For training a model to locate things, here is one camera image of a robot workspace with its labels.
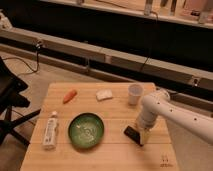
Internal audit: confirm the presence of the black cable on floor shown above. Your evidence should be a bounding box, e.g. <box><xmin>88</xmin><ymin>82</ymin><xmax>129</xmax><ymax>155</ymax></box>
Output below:
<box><xmin>2</xmin><ymin>40</ymin><xmax>44</xmax><ymax>76</ymax></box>

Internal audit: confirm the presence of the wooden table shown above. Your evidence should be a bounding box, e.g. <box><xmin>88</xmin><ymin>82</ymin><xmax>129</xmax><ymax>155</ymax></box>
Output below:
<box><xmin>21</xmin><ymin>83</ymin><xmax>179</xmax><ymax>171</ymax></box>

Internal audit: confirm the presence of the orange carrot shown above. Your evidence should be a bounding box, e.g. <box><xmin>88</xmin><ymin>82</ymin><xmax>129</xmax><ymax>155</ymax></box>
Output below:
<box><xmin>63</xmin><ymin>90</ymin><xmax>77</xmax><ymax>104</ymax></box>

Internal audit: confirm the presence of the black eraser block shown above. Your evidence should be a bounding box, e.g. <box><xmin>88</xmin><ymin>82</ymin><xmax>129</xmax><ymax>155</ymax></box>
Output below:
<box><xmin>124</xmin><ymin>126</ymin><xmax>141</xmax><ymax>146</ymax></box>

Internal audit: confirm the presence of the black office chair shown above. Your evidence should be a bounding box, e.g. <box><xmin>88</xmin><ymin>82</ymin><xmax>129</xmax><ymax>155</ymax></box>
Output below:
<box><xmin>0</xmin><ymin>57</ymin><xmax>40</xmax><ymax>146</ymax></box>

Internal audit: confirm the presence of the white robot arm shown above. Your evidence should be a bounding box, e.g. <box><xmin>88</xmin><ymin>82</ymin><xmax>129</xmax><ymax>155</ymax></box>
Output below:
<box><xmin>136</xmin><ymin>89</ymin><xmax>213</xmax><ymax>145</ymax></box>

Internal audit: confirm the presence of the green bowl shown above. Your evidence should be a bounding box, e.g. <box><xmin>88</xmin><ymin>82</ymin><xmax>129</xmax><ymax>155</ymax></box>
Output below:
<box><xmin>68</xmin><ymin>113</ymin><xmax>105</xmax><ymax>149</ymax></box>

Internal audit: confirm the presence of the white sponge piece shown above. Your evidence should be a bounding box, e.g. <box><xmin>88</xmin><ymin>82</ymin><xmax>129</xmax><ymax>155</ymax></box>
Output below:
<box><xmin>96</xmin><ymin>89</ymin><xmax>113</xmax><ymax>101</ymax></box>

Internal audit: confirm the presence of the white tube bottle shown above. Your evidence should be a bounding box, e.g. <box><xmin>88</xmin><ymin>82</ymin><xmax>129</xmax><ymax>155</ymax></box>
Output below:
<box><xmin>42</xmin><ymin>111</ymin><xmax>58</xmax><ymax>150</ymax></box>

